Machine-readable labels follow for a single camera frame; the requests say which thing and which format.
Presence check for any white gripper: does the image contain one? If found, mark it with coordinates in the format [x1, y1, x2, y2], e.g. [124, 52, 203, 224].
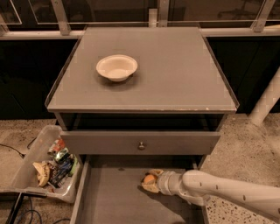
[142, 169, 186, 196]

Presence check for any orange fruit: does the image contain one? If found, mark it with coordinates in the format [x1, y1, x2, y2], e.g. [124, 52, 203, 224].
[143, 174, 157, 184]

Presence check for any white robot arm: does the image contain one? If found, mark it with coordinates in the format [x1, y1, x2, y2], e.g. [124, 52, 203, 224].
[142, 70, 280, 222]

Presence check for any round metal drawer knob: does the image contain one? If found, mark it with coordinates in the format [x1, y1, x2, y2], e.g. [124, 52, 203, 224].
[137, 142, 145, 151]

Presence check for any grey open middle drawer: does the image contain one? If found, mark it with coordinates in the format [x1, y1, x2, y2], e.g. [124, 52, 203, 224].
[71, 155, 209, 224]

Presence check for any grey drawer cabinet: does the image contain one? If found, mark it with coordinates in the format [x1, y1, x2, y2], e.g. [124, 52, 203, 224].
[44, 26, 241, 224]

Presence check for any grey top drawer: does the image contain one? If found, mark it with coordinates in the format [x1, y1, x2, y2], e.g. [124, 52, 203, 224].
[60, 130, 221, 155]

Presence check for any dark blue snack bag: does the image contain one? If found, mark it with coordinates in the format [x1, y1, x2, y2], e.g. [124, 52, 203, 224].
[48, 158, 74, 188]

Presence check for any red snack can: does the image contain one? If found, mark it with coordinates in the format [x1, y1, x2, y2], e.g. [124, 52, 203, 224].
[47, 137, 65, 156]

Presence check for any tan snack packet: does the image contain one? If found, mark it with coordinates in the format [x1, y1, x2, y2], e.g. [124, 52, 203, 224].
[32, 162, 50, 187]

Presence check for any white bowl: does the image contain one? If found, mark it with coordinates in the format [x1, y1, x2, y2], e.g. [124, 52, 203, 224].
[95, 54, 138, 82]

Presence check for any clear plastic bin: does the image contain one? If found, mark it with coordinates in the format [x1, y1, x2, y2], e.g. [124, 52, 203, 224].
[0, 125, 82, 203]

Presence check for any black bar on floor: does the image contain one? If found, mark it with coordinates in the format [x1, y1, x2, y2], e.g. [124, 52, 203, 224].
[5, 193, 25, 224]

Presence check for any blue floor cable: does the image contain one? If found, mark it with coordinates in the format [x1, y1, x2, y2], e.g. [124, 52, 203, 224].
[16, 196, 71, 224]

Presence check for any black floor cable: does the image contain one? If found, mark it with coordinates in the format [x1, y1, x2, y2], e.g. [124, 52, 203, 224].
[0, 136, 38, 159]

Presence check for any metal window frame rail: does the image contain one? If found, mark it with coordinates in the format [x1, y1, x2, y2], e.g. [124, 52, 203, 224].
[0, 0, 280, 40]

